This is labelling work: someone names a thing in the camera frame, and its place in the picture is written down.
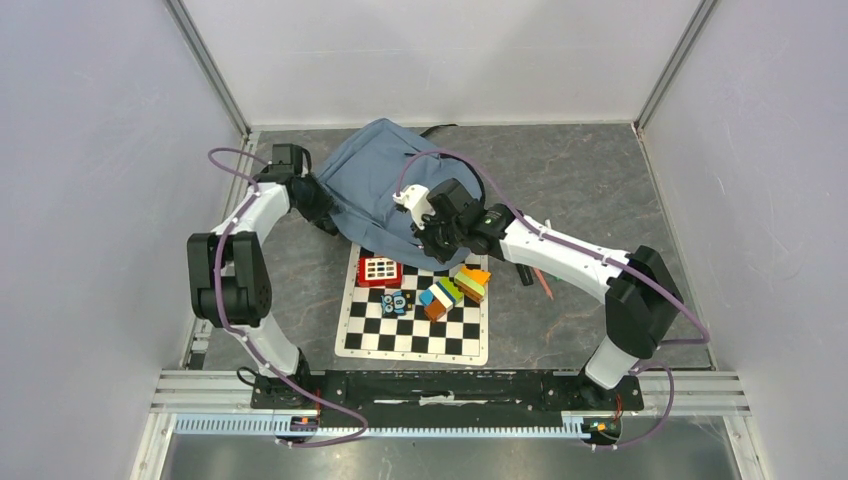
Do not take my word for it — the blue grey backpack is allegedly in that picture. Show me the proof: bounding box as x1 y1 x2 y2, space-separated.
316 118 483 271

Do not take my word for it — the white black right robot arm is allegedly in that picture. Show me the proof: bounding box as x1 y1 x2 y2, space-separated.
392 179 684 408

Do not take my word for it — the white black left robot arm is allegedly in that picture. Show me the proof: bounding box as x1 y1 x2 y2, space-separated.
187 143 338 408

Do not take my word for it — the multicolour toy brick stack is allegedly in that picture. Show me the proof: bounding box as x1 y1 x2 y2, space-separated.
419 265 491 323

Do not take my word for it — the purple highlighter marker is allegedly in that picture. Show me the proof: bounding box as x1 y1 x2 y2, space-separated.
515 264 534 286

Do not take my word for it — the red toy block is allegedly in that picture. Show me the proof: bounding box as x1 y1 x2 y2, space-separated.
356 256 403 288

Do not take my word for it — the blue owl toy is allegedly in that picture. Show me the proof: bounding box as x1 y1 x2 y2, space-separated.
381 290 416 316

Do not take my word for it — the black white chess mat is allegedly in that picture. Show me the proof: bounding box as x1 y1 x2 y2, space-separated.
334 245 489 366

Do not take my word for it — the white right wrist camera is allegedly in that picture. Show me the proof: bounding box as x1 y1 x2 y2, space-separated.
392 184 435 230

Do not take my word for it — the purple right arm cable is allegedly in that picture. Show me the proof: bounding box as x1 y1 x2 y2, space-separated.
394 148 711 452

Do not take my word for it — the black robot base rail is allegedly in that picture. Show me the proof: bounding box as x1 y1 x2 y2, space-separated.
251 370 644 433

